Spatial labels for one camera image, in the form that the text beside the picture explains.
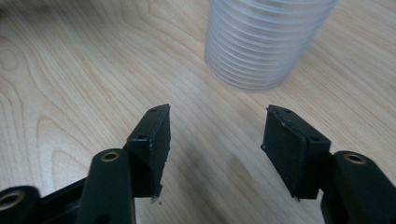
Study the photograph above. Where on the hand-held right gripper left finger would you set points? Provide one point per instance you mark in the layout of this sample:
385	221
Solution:
152	155

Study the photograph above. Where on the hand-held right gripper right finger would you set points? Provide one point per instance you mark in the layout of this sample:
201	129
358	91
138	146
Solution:
292	155

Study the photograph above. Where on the white bottle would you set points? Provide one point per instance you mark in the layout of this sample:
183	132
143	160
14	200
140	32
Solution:
264	43

